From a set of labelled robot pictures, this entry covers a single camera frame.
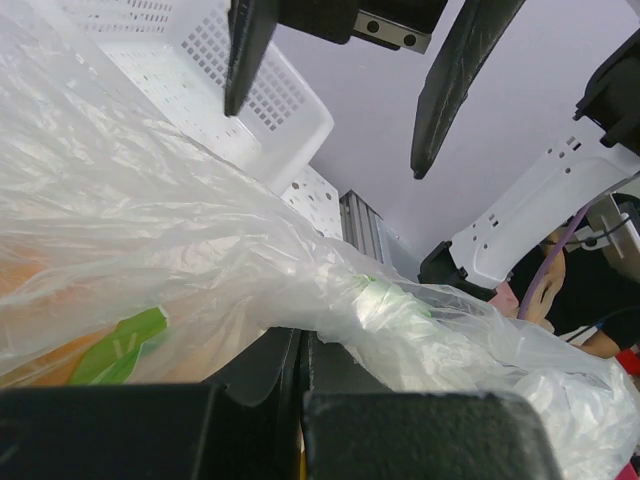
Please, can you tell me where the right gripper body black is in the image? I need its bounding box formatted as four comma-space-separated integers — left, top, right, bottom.
278, 0, 447, 54

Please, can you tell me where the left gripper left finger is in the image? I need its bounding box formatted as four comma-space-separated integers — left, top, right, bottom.
1, 328, 300, 479

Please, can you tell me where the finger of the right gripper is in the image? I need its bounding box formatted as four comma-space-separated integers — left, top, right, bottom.
410, 0, 524, 180
224, 0, 278, 117

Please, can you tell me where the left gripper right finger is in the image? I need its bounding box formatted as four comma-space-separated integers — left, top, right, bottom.
300, 332, 561, 479

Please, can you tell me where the clear printed plastic bag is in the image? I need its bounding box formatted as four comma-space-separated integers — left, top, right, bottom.
1, 1, 639, 479

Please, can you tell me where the orange fake pineapple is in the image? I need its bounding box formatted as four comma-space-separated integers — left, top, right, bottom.
1, 244, 264, 388

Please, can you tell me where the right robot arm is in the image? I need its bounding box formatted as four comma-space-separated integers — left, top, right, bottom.
224, 1, 639, 300

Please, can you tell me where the white plastic basket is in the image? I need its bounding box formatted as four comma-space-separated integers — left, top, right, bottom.
54, 0, 335, 194

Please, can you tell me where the aluminium frame rail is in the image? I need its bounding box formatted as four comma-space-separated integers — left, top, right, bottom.
339, 190, 384, 263

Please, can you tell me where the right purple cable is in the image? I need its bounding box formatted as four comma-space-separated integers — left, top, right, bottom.
517, 204, 591, 321

